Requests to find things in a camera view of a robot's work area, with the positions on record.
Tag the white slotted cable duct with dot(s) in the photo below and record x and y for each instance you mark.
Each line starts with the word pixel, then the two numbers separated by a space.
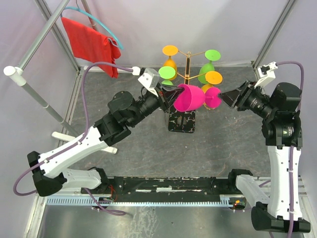
pixel 218 201

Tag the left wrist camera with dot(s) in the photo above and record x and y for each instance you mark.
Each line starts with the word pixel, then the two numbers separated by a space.
pixel 148 77

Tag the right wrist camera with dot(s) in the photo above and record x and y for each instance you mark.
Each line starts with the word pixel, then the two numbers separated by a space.
pixel 265 74

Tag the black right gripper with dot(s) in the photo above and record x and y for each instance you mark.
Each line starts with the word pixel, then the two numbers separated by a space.
pixel 241 95

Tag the white clothes stand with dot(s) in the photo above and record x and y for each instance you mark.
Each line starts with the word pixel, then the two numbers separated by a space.
pixel 15 73

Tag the green wine glass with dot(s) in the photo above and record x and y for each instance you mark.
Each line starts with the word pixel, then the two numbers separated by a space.
pixel 211 56
pixel 167 73

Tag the yellow wine glass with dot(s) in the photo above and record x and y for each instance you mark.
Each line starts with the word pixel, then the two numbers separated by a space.
pixel 212 93
pixel 170 50

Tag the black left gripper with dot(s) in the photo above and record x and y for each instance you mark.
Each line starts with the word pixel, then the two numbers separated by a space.
pixel 174 92

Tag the aluminium frame post left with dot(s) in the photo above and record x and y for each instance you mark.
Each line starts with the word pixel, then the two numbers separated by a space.
pixel 47 13

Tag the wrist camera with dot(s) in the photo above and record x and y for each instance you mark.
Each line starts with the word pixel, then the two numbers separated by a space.
pixel 148 77
pixel 265 74

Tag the green wine glass front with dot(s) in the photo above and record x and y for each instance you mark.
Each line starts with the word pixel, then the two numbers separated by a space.
pixel 211 56

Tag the teal clothes hanger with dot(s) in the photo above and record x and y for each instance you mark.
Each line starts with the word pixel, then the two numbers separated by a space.
pixel 116 42

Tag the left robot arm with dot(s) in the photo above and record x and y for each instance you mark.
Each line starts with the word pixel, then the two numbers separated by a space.
pixel 51 170

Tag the red cloth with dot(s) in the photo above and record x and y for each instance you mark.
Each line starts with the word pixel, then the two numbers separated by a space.
pixel 90 45

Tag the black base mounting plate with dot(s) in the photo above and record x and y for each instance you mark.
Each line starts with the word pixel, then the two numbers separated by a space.
pixel 169 188

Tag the gold wine glass rack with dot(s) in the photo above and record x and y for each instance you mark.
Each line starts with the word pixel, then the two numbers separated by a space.
pixel 184 122

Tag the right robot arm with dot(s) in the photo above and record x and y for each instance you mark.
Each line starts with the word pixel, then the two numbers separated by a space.
pixel 281 127

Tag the pink wine glass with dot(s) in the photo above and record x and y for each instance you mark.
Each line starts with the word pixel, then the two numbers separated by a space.
pixel 191 99

